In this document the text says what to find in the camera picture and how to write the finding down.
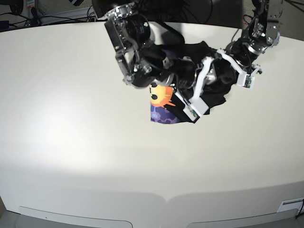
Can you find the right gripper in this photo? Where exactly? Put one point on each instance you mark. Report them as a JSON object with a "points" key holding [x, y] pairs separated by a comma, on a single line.
{"points": [[186, 78]]}

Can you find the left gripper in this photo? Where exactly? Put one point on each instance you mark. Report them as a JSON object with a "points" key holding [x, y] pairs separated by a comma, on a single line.
{"points": [[237, 60]]}

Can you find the black T-shirt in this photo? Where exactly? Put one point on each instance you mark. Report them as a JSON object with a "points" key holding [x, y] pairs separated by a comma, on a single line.
{"points": [[167, 108]]}

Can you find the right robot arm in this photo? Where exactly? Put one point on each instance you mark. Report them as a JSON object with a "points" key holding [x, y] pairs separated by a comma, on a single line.
{"points": [[141, 61]]}

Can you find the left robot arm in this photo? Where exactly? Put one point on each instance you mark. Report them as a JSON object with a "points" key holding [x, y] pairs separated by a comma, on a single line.
{"points": [[262, 32]]}

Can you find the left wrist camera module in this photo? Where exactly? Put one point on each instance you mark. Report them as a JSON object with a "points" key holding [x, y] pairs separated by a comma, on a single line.
{"points": [[245, 81]]}

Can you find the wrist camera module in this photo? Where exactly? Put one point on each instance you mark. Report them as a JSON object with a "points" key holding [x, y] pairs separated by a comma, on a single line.
{"points": [[245, 81], [195, 108]]}

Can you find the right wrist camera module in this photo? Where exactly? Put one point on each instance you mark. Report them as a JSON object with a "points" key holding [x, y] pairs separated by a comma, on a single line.
{"points": [[195, 108]]}

